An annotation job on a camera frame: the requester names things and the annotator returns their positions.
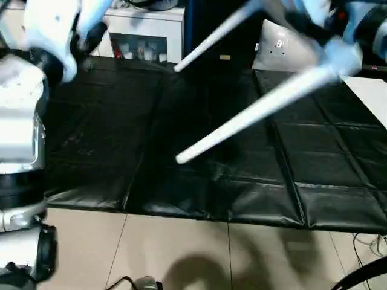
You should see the white glass-door cabinet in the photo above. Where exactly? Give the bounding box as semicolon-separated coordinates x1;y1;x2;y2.
104;5;186;64

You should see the grey pillow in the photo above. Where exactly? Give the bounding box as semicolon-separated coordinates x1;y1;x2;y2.
252;19;323;73

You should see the white flat board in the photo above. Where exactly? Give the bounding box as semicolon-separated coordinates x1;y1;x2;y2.
343;75;387;129

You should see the black case with gold label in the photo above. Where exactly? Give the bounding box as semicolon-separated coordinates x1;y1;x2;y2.
183;0;267;72

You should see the black mat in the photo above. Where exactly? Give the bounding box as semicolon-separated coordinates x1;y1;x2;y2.
44;56;387;235

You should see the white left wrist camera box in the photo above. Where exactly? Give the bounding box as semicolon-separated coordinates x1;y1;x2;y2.
22;0;81;84

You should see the black loose cable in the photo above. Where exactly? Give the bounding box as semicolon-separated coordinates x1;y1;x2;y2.
102;275;137;290

